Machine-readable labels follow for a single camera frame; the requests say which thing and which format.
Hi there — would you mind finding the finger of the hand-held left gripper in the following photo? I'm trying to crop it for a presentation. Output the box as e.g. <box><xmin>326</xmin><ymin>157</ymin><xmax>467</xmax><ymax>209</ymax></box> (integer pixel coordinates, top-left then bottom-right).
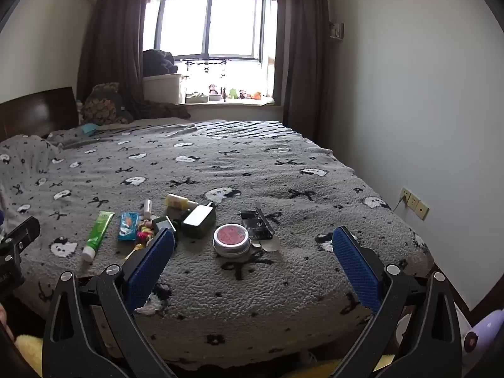
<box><xmin>0</xmin><ymin>240</ymin><xmax>26</xmax><ymax>290</ymax></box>
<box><xmin>4</xmin><ymin>216</ymin><xmax>41</xmax><ymax>250</ymax></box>

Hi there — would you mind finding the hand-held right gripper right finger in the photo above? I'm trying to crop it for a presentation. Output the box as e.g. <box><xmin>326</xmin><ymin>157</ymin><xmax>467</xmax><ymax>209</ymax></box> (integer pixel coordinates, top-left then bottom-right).
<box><xmin>332</xmin><ymin>226</ymin><xmax>462</xmax><ymax>378</ymax></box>

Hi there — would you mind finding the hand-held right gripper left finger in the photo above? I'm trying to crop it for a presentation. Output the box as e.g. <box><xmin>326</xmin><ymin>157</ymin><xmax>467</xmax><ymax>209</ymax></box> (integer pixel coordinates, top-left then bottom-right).
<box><xmin>43</xmin><ymin>227</ymin><xmax>176</xmax><ymax>378</ymax></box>

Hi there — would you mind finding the blue tissue packet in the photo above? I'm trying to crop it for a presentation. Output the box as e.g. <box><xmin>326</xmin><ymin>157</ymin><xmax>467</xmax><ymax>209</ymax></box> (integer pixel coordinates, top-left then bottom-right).
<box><xmin>117</xmin><ymin>212</ymin><xmax>141</xmax><ymax>242</ymax></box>

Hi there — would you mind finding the green tube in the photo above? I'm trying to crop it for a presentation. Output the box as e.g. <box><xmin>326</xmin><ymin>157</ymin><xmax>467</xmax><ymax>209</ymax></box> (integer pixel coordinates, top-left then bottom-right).
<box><xmin>82</xmin><ymin>211</ymin><xmax>116</xmax><ymax>261</ymax></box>

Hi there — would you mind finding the white bow print quilt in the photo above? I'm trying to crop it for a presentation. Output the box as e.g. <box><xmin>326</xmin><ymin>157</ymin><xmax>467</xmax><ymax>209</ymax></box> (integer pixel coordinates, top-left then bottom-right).
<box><xmin>0</xmin><ymin>135</ymin><xmax>60</xmax><ymax>223</ymax></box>

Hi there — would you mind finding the dark rectangular box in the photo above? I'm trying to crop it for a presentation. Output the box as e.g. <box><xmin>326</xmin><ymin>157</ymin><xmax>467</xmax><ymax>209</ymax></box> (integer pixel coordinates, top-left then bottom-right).
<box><xmin>181</xmin><ymin>202</ymin><xmax>217</xmax><ymax>239</ymax></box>

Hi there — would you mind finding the yellow bottle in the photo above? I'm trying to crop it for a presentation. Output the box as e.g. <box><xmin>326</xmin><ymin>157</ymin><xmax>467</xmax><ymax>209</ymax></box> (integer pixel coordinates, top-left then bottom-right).
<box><xmin>164</xmin><ymin>194</ymin><xmax>198</xmax><ymax>210</ymax></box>

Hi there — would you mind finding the round tin with red lid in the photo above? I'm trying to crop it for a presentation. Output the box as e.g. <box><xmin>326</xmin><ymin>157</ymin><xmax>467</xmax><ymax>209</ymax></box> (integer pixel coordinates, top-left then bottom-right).
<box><xmin>213</xmin><ymin>224</ymin><xmax>251</xmax><ymax>257</ymax></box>

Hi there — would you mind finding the yellow fleece blanket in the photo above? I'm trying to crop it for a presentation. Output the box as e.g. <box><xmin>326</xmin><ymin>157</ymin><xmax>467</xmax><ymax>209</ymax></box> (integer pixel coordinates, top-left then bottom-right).
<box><xmin>14</xmin><ymin>333</ymin><xmax>396</xmax><ymax>378</ymax></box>

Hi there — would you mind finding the flat black box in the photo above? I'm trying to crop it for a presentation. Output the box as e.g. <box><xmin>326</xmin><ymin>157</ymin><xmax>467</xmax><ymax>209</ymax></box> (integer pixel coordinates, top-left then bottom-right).
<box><xmin>239</xmin><ymin>209</ymin><xmax>275</xmax><ymax>240</ymax></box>

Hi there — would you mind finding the dark wooden headboard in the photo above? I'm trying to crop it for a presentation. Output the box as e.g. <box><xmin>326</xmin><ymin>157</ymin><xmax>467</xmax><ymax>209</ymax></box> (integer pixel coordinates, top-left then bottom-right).
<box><xmin>0</xmin><ymin>87</ymin><xmax>79</xmax><ymax>142</ymax></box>

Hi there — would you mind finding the grey printed fleece blanket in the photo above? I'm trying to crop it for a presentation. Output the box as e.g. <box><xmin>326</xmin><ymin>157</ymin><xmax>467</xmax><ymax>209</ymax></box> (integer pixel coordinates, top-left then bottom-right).
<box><xmin>0</xmin><ymin>120</ymin><xmax>436</xmax><ymax>371</ymax></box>

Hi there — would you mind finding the purple hair dryer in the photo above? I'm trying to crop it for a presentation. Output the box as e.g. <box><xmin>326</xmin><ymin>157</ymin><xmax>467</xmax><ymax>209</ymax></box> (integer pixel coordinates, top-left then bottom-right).
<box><xmin>461</xmin><ymin>309</ymin><xmax>504</xmax><ymax>357</ymax></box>

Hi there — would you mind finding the dark patterned pillow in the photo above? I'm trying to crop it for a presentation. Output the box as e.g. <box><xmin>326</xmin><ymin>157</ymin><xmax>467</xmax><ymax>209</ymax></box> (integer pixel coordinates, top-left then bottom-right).
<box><xmin>79</xmin><ymin>83</ymin><xmax>135</xmax><ymax>127</ymax></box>

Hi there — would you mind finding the brown patterned throw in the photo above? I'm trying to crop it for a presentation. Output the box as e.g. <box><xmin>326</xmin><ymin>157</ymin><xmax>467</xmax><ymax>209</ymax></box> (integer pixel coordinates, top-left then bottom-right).
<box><xmin>132</xmin><ymin>100</ymin><xmax>192</xmax><ymax>121</ymax></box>

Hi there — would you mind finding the white storage box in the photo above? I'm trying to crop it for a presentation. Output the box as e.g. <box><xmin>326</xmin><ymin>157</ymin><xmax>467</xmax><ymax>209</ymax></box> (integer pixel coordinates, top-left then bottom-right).
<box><xmin>142</xmin><ymin>73</ymin><xmax>184</xmax><ymax>105</ymax></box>

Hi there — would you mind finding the dark clothes pile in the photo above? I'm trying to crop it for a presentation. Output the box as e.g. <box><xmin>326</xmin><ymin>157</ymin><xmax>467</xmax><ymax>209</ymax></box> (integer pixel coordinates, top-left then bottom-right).
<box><xmin>142</xmin><ymin>49</ymin><xmax>176</xmax><ymax>76</ymax></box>

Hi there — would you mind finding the hanging clip rack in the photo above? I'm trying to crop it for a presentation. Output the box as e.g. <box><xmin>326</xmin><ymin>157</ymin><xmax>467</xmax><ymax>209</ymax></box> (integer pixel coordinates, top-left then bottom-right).
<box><xmin>180</xmin><ymin>59</ymin><xmax>229</xmax><ymax>83</ymax></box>

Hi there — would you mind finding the brown curtain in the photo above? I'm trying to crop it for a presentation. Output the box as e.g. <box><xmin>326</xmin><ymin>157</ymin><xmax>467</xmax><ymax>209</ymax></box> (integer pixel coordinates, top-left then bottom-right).
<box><xmin>77</xmin><ymin>0</ymin><xmax>154</xmax><ymax>107</ymax></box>
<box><xmin>272</xmin><ymin>0</ymin><xmax>331</xmax><ymax>140</ymax></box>

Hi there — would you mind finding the window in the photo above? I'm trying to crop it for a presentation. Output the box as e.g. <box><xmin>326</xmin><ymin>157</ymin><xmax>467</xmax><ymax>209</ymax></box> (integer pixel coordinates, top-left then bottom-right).
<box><xmin>155</xmin><ymin>0</ymin><xmax>264</xmax><ymax>61</ymax></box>

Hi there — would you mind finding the colourful bead string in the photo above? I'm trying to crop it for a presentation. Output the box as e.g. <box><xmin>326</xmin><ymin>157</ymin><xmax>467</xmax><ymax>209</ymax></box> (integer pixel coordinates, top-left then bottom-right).
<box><xmin>136</xmin><ymin>220</ymin><xmax>157</xmax><ymax>242</ymax></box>

